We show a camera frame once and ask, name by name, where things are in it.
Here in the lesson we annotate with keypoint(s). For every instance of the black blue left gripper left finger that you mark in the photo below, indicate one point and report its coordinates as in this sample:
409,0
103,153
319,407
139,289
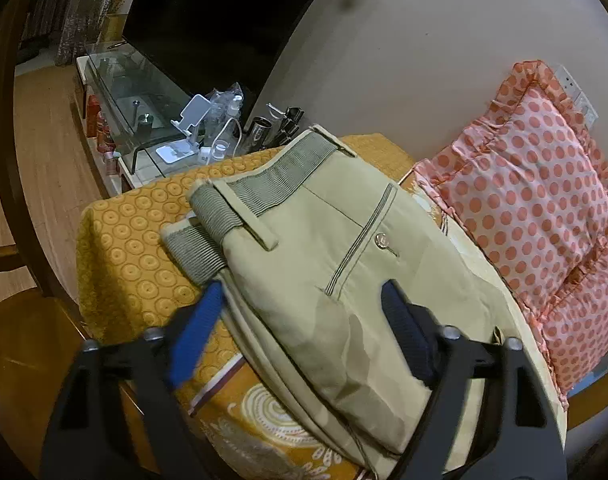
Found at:
88,436

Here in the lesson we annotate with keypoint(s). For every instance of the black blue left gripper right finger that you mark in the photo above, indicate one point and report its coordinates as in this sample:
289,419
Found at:
516,436

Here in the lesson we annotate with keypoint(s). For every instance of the khaki pants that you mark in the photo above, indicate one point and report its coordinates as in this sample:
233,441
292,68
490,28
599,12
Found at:
302,246

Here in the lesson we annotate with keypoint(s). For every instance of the dark wooden chair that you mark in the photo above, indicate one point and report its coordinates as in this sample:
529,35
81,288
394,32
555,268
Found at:
40,327

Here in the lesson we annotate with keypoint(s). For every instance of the rear pink polka dot pillow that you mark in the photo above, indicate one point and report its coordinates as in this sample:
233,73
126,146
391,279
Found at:
573,328

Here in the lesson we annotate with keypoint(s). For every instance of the pink polka dot pillow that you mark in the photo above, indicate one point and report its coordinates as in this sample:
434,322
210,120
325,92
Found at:
573,328
527,182

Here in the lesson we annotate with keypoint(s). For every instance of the front pink polka dot pillow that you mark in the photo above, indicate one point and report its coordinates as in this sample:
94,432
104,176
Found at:
527,182

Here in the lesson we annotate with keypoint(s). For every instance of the white phone stand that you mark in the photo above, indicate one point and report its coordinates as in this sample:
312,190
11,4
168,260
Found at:
189,118

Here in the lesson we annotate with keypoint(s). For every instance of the red bottle on shelf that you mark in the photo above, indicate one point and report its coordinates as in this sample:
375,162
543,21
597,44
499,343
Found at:
97,128

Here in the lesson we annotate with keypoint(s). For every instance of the glass top TV stand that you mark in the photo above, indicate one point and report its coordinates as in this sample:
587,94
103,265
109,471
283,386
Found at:
138,101

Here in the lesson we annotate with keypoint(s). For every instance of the clear plastic bag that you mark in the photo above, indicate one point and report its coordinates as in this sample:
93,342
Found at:
225,104

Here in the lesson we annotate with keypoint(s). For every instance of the shiny metal cup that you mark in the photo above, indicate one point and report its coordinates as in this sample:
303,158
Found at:
258,131

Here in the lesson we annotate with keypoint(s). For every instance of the black flat screen television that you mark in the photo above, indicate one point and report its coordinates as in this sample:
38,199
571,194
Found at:
206,45

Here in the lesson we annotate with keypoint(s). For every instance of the window with orange frame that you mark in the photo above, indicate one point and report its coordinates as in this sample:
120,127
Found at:
590,396

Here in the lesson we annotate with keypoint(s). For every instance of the white wall socket plate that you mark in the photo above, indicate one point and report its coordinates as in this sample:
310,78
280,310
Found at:
577,95

